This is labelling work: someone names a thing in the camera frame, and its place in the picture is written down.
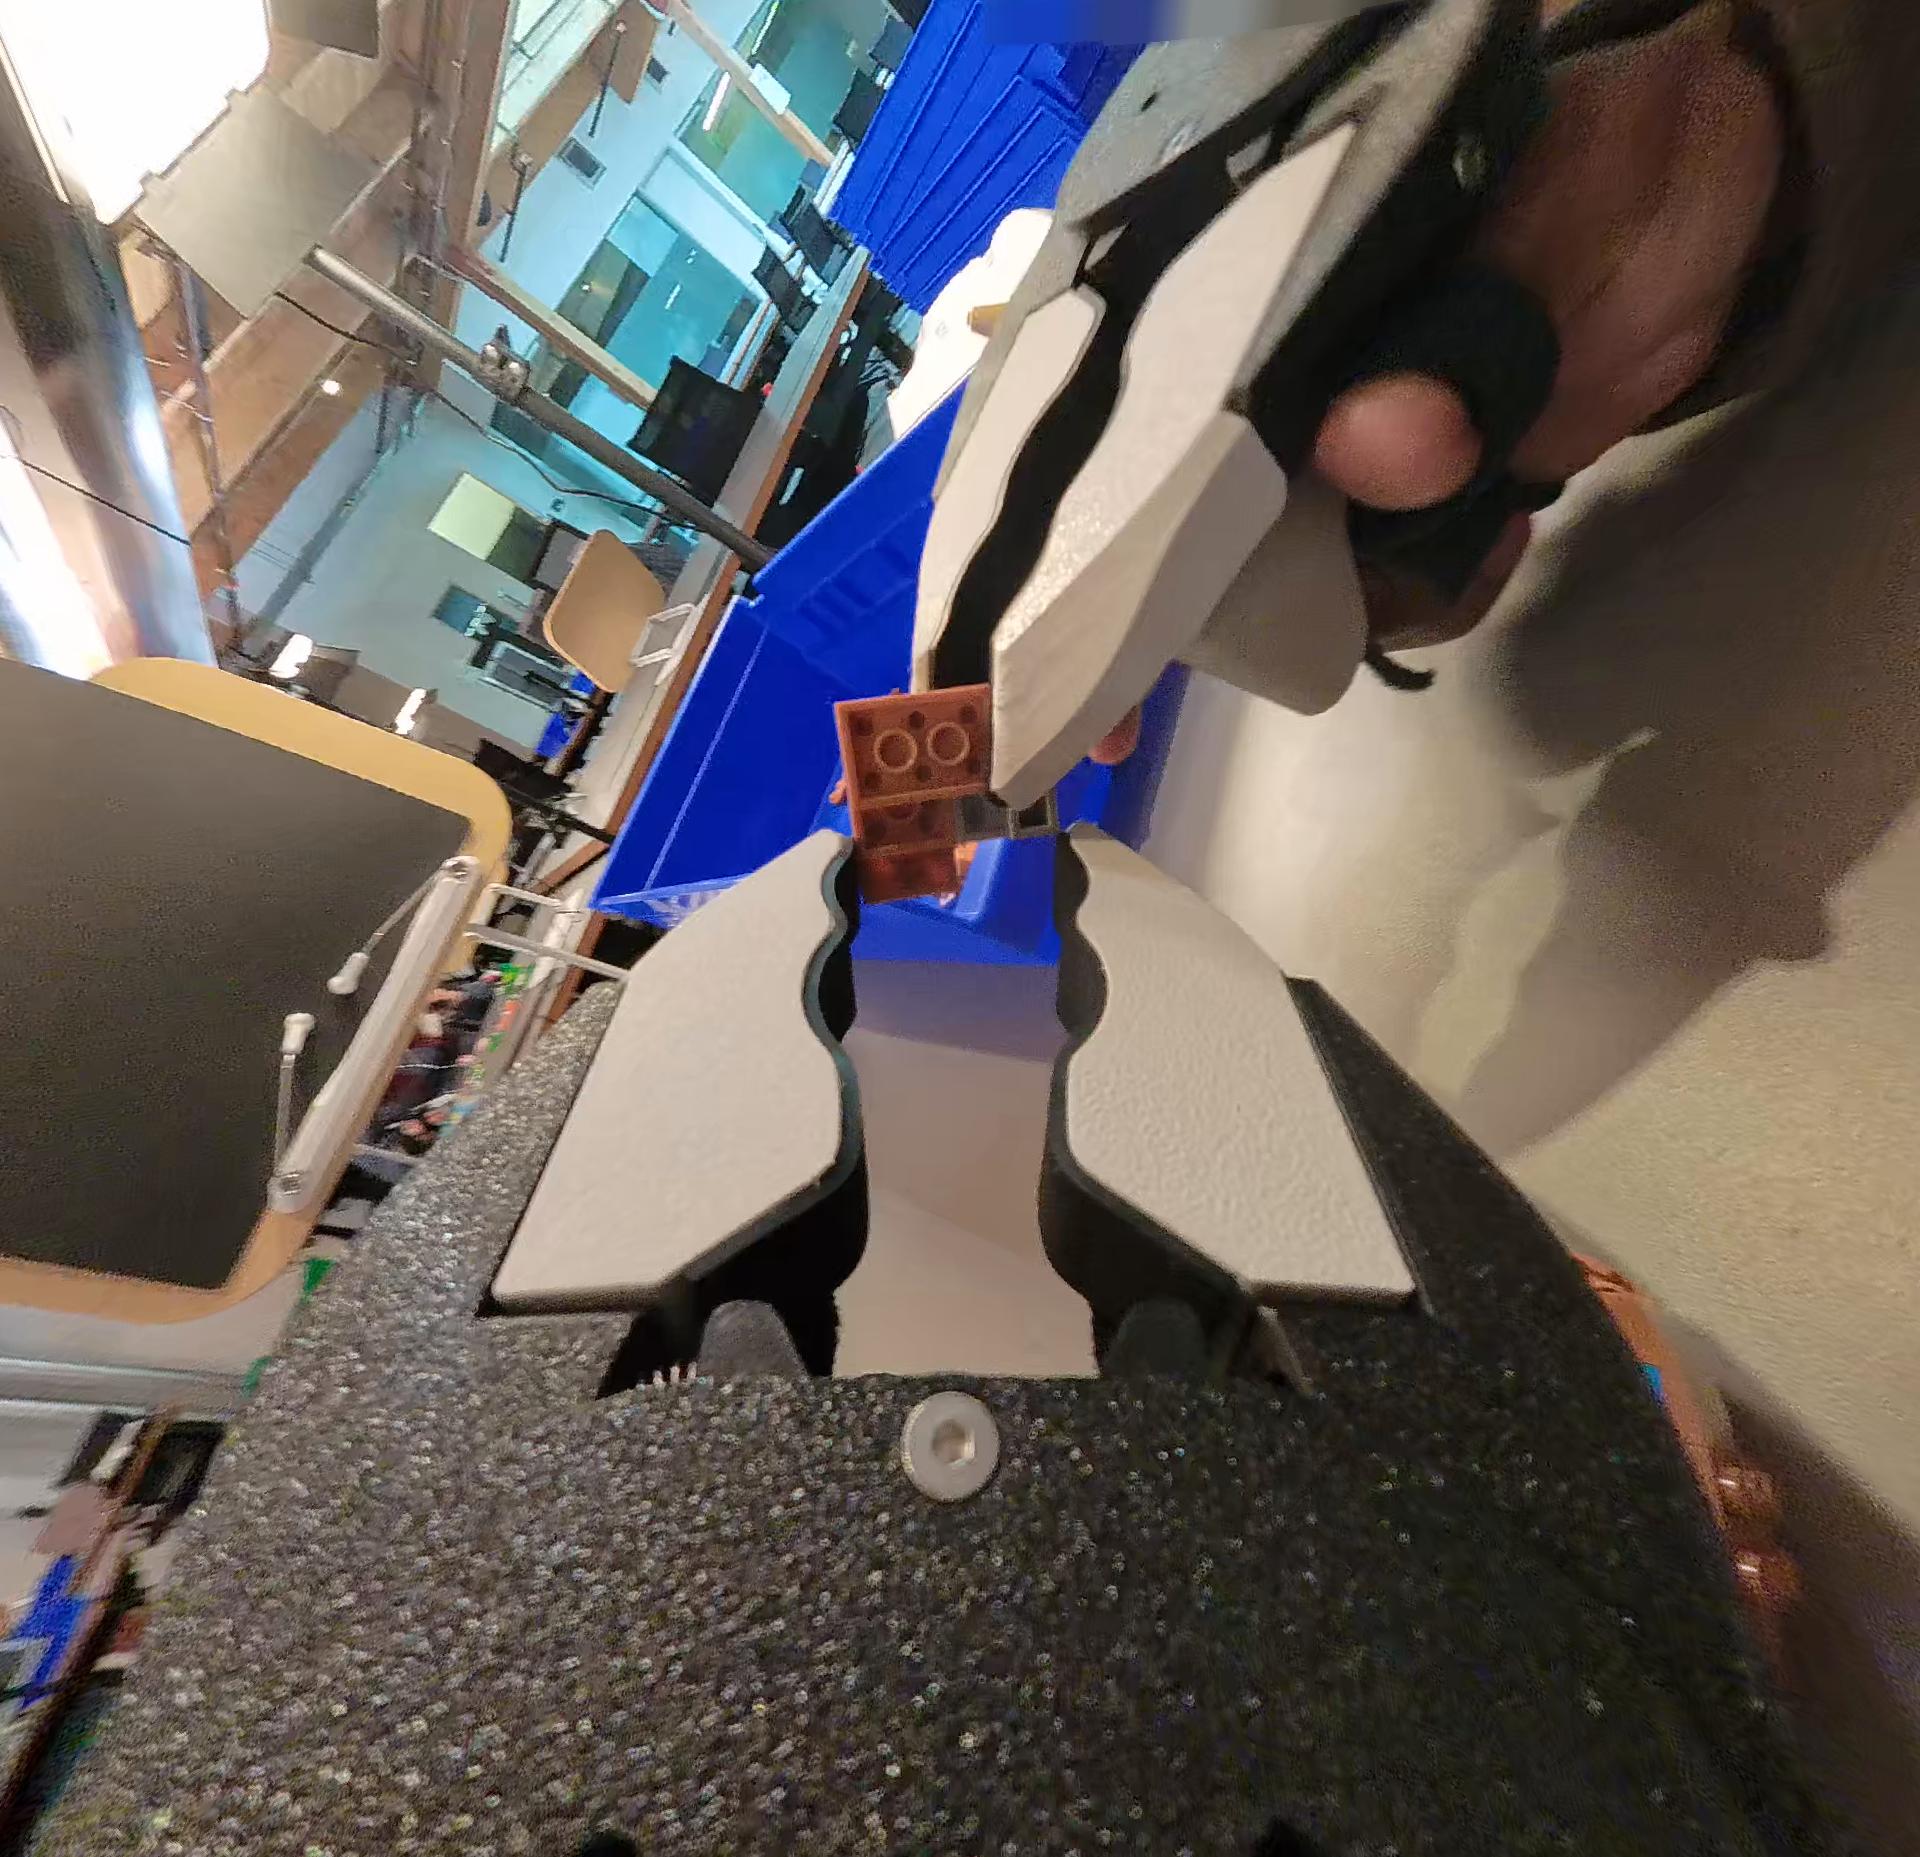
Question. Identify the brown toy brick assembly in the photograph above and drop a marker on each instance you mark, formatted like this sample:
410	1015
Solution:
916	793

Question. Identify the black monitor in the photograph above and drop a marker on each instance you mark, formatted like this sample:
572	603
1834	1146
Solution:
690	426

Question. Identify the white metal stand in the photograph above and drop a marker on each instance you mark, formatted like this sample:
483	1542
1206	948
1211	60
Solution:
376	1047

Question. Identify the black chair with wooden rim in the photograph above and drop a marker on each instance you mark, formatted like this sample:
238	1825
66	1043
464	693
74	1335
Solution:
180	958

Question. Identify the blue plastic bin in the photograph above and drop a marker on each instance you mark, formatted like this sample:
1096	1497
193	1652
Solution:
751	749

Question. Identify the person's right forearm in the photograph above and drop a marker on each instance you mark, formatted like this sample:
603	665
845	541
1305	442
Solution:
1830	119

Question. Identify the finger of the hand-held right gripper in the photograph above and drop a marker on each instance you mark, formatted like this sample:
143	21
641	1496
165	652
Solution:
1171	450
1006	463

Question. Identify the ceiling light panel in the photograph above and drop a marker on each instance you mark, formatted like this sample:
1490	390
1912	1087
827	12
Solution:
121	60

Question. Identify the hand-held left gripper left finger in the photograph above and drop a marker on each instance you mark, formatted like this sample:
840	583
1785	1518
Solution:
676	1137

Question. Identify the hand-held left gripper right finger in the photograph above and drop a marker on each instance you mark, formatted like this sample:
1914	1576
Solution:
1231	1137

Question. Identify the colourful toy brick model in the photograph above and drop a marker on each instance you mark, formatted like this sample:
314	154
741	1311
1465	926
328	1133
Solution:
1726	1497

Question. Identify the grey light reflector panel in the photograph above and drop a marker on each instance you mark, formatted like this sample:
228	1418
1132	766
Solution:
256	194

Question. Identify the stack of blue bins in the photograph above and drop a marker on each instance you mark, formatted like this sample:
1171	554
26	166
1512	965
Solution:
961	119

